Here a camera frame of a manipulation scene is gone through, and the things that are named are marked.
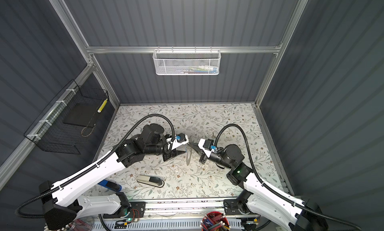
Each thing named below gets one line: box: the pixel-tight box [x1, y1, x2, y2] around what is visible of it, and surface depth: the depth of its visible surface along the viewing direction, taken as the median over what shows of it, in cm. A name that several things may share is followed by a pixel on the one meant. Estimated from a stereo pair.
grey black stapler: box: [136, 174, 165, 188], surface depth 82 cm
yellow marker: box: [97, 98, 108, 113], surface depth 82 cm
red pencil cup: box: [200, 211, 231, 231], surface depth 60 cm
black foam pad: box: [62, 100, 104, 127], surface depth 79 cm
